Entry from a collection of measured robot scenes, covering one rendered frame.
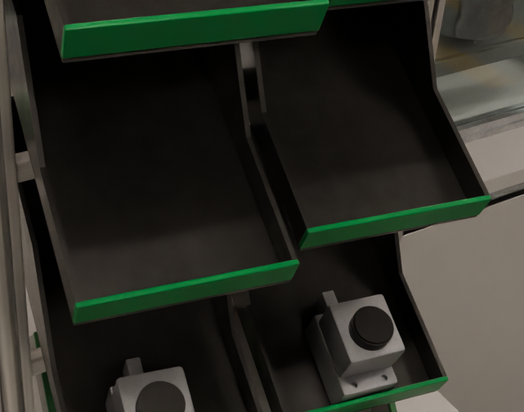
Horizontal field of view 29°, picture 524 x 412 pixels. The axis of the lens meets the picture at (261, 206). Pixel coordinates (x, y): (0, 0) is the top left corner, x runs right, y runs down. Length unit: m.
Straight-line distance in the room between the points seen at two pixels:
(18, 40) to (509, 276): 1.40
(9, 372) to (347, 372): 0.23
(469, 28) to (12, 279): 1.10
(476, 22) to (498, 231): 0.37
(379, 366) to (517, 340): 1.33
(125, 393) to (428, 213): 0.22
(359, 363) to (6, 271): 0.24
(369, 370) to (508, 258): 1.14
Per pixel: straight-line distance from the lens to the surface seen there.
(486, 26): 1.65
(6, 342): 0.70
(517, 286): 1.94
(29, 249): 0.69
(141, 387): 0.65
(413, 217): 0.65
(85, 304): 0.56
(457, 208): 0.67
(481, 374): 2.04
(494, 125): 1.81
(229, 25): 0.50
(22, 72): 0.61
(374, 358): 0.71
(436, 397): 1.27
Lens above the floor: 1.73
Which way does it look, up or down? 34 degrees down
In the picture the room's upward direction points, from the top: 5 degrees clockwise
